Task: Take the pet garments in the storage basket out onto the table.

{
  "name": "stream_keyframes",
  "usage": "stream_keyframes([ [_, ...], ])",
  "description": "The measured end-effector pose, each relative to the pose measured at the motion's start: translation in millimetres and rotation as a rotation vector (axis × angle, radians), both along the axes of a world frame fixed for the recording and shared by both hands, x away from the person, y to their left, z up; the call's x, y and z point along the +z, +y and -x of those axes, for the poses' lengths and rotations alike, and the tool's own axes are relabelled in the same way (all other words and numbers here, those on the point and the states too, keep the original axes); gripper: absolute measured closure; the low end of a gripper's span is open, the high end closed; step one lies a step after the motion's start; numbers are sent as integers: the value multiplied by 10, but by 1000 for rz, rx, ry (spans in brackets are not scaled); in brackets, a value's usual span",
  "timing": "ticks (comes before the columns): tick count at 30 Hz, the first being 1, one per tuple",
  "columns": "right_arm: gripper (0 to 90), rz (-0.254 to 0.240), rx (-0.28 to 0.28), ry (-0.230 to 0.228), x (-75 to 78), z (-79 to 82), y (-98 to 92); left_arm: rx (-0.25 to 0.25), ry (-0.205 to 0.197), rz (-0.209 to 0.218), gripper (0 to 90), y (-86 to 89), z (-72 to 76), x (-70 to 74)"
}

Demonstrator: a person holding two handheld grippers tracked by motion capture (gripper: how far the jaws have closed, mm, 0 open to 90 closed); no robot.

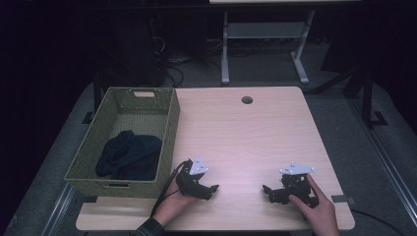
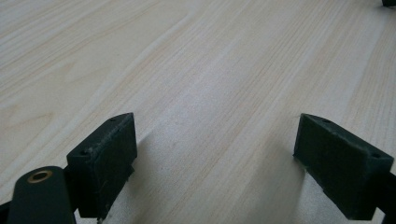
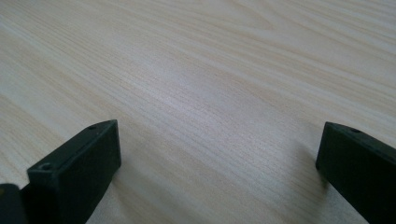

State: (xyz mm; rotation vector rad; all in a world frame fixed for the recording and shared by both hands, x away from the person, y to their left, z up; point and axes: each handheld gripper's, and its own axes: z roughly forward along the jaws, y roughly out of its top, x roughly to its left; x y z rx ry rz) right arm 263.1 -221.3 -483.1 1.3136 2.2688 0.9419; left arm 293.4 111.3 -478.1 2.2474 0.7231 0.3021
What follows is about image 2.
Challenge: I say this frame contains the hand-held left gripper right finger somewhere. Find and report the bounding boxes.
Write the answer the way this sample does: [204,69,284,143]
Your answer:
[292,113,395,221]

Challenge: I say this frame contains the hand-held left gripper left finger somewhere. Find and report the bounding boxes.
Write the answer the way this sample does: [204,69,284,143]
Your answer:
[65,112,138,219]

